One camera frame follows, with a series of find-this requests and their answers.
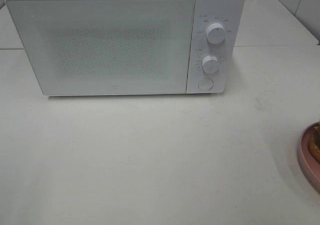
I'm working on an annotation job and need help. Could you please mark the burger with lettuce and tomato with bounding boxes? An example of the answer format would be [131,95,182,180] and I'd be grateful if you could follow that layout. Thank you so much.
[308,123,320,163]

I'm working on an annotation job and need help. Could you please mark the white timer knob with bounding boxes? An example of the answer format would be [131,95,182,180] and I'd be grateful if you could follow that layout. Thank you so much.
[201,55,220,74]

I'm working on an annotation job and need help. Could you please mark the round white door button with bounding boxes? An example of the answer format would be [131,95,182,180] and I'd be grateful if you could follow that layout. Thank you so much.
[198,78,214,91]

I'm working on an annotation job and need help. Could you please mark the white microwave oven body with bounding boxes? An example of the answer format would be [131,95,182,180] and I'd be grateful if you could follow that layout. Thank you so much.
[5,0,245,95]

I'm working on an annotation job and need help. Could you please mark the upper white power knob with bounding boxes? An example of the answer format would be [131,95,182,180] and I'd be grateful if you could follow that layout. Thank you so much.
[205,20,227,45]

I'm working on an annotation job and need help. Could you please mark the white microwave door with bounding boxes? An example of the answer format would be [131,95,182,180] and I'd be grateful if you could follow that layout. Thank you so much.
[7,0,194,96]

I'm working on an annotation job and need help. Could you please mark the pink round plate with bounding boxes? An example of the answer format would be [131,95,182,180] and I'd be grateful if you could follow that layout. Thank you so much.
[297,123,320,191]

